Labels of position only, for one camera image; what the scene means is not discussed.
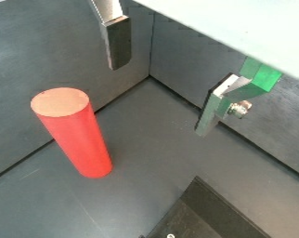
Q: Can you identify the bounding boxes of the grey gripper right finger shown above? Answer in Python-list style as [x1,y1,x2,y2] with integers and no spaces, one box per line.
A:
[194,58,282,137]

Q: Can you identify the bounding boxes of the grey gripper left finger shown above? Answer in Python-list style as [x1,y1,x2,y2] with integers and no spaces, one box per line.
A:
[87,0,131,71]

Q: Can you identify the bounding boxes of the red oval cylinder peg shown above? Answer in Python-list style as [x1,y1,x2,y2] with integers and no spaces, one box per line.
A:
[30,87,113,179]

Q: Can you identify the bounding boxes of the black curved stand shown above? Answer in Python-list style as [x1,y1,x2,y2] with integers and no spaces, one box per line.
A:
[138,176,271,238]

